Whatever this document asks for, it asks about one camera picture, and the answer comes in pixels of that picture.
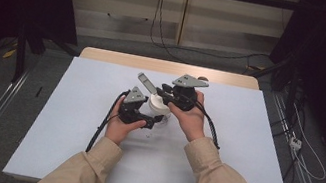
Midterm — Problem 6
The person's left hand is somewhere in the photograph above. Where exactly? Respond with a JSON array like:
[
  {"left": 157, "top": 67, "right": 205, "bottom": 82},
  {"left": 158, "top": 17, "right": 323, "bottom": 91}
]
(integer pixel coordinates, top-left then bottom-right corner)
[{"left": 103, "top": 94, "right": 152, "bottom": 152}]

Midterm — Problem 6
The white table mat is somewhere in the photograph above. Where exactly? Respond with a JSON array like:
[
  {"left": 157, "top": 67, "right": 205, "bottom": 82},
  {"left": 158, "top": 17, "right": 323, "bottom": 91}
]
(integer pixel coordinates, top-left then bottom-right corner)
[{"left": 1, "top": 47, "right": 316, "bottom": 183}]

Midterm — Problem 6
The left hand-held gripper black cable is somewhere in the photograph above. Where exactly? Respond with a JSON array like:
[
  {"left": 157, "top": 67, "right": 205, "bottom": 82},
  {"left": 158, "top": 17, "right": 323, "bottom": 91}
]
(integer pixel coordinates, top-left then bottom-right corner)
[{"left": 84, "top": 84, "right": 132, "bottom": 159}]

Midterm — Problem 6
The yellow floor scrap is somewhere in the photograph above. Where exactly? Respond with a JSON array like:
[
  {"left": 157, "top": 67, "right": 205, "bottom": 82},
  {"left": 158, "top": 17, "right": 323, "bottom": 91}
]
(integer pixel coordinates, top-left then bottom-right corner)
[{"left": 1, "top": 46, "right": 19, "bottom": 62}]

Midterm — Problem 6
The person's right hand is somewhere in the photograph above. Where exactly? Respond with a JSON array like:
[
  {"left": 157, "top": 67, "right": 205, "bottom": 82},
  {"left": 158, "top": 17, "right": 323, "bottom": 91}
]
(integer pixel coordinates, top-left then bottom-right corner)
[{"left": 162, "top": 86, "right": 213, "bottom": 145}]

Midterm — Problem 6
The hand-held gripper black cable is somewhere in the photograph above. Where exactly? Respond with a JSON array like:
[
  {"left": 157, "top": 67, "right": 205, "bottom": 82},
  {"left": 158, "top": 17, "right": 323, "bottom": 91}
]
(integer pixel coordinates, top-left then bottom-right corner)
[
  {"left": 186, "top": 100, "right": 228, "bottom": 151},
  {"left": 84, "top": 84, "right": 132, "bottom": 159}
]

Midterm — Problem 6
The black metal stand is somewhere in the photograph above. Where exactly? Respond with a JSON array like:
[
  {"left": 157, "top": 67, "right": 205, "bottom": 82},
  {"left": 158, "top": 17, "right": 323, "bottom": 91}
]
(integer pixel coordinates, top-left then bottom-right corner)
[
  {"left": 240, "top": 48, "right": 307, "bottom": 129},
  {"left": 7, "top": 22, "right": 85, "bottom": 94}
]

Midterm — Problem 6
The right hand-held gripper black cable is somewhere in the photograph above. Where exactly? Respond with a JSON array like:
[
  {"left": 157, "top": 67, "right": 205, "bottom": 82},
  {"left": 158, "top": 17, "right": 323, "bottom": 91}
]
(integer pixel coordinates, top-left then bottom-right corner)
[{"left": 186, "top": 100, "right": 228, "bottom": 151}]

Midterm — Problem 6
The small black floor item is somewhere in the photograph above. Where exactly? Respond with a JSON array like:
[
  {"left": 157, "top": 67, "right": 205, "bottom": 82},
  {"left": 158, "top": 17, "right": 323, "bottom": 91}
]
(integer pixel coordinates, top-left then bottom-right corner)
[{"left": 34, "top": 85, "right": 44, "bottom": 99}]

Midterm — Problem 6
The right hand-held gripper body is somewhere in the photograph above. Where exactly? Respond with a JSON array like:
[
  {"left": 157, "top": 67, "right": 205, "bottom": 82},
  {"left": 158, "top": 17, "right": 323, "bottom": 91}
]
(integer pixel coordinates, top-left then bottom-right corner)
[{"left": 167, "top": 71, "right": 211, "bottom": 115}]

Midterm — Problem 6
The black wall socket cable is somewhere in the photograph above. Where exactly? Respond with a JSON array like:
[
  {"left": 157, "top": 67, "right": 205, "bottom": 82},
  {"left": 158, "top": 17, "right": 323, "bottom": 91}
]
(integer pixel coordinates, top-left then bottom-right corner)
[
  {"left": 145, "top": 0, "right": 199, "bottom": 65},
  {"left": 149, "top": 0, "right": 282, "bottom": 70}
]

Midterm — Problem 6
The white power strip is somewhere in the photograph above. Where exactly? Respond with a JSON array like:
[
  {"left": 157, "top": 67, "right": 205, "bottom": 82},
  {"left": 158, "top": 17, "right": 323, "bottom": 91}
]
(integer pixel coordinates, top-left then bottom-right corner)
[{"left": 288, "top": 135, "right": 305, "bottom": 152}]

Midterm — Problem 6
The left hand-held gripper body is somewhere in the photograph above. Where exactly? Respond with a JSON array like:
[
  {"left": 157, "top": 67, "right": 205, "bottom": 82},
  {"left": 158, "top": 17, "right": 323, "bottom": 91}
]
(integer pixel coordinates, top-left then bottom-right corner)
[{"left": 116, "top": 84, "right": 154, "bottom": 129}]

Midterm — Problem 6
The white floor cable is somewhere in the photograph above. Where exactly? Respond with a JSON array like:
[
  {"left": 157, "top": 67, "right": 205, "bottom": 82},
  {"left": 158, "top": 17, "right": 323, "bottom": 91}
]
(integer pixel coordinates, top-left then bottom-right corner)
[{"left": 280, "top": 103, "right": 326, "bottom": 183}]

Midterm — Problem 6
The wooden table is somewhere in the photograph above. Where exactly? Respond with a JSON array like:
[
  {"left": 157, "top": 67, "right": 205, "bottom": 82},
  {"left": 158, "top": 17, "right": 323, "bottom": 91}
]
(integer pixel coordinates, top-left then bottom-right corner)
[{"left": 78, "top": 45, "right": 262, "bottom": 91}]

